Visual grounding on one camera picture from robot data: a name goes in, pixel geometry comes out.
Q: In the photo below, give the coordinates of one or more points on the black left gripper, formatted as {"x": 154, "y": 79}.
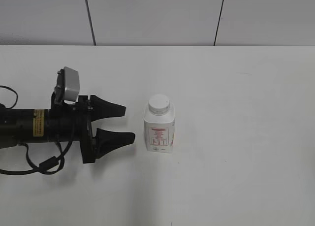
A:
{"x": 72, "y": 122}

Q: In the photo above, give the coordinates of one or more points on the white square yogurt bottle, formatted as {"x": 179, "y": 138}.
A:
{"x": 159, "y": 130}

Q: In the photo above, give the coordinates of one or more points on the white round bottle cap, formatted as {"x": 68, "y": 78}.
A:
{"x": 159, "y": 104}

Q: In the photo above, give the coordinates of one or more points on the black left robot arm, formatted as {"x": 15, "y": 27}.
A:
{"x": 24, "y": 126}

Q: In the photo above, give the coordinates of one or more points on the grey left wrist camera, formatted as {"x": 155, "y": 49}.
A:
{"x": 68, "y": 86}

